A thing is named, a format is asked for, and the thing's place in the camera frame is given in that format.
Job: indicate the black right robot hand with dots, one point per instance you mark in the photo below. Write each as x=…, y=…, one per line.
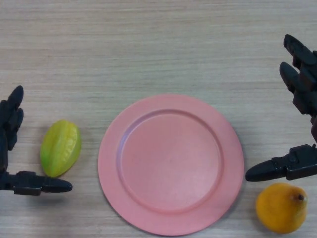
x=304, y=161

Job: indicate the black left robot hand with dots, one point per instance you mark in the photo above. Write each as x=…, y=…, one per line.
x=6, y=129

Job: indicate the yellow-green starfruit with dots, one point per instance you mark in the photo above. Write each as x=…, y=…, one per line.
x=60, y=148

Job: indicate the pink round plate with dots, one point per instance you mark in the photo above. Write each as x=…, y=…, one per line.
x=171, y=163

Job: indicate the orange pear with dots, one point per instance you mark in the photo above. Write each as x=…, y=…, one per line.
x=278, y=210

